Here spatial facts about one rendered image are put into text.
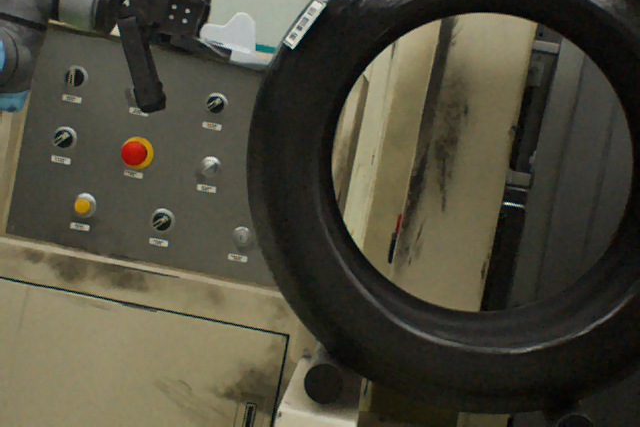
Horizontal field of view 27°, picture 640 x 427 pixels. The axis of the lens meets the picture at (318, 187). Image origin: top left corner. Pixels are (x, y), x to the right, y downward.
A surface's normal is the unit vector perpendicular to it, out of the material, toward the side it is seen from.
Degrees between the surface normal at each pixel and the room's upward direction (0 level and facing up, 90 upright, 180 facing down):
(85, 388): 90
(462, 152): 90
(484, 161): 90
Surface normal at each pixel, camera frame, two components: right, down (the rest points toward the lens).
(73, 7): -0.18, 0.49
